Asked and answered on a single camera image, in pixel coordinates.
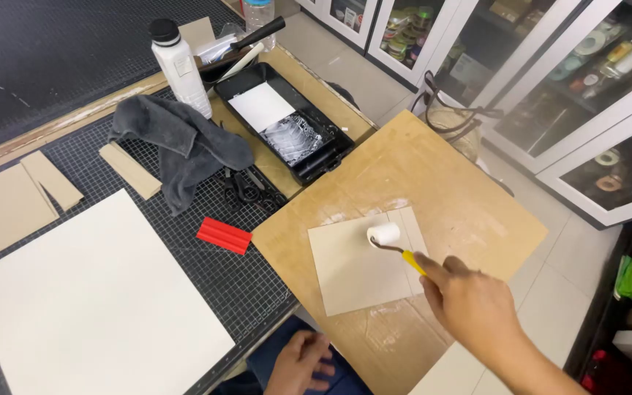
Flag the person's right hand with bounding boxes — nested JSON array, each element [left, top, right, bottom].
[[413, 252, 524, 359]]

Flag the white plastic glue bottle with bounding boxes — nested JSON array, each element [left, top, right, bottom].
[[148, 18, 214, 120]]

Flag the grey board piece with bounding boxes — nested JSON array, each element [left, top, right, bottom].
[[308, 206, 430, 317]]

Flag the red plastic scraper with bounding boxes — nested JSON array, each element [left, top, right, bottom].
[[196, 217, 253, 256]]

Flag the dark grey cloth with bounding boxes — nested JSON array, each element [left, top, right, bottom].
[[107, 94, 255, 217]]

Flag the white stick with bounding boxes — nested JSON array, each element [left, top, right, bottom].
[[218, 42, 266, 82]]

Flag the black-handled tool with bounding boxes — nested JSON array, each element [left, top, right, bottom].
[[229, 15, 286, 53]]

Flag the black paint tray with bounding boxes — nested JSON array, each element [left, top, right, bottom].
[[214, 62, 356, 186]]

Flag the woven bag with dark handles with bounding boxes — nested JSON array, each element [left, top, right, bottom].
[[410, 70, 506, 163]]

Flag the person's blue trousers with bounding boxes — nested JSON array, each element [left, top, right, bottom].
[[210, 315, 374, 395]]

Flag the large white paper sheet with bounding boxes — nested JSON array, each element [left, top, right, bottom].
[[0, 188, 237, 395]]

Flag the clear plastic water bottle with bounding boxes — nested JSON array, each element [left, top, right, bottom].
[[242, 0, 277, 52]]

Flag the black scissors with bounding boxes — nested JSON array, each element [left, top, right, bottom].
[[218, 166, 288, 214]]

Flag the yellow-handled white paint roller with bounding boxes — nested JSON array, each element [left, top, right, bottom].
[[366, 222, 428, 277]]

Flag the large grey cardboard piece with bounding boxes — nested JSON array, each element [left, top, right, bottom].
[[0, 163, 60, 272]]

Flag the dark shelf with supplies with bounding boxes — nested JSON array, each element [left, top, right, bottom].
[[564, 214, 632, 395]]

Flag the short grey cardboard strip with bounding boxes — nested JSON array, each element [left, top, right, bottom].
[[99, 142, 162, 201]]

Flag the black gridded cutting mat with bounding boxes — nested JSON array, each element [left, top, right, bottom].
[[0, 86, 300, 395]]

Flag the narrow grey cardboard strip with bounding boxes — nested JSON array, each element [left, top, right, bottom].
[[20, 150, 85, 212]]

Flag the white glass-door cabinet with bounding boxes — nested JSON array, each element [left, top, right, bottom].
[[294, 0, 632, 229]]

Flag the person's left hand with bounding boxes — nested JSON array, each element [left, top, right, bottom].
[[264, 330, 336, 395]]

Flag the brown wooden work board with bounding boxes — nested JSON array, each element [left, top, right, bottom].
[[251, 110, 549, 395]]

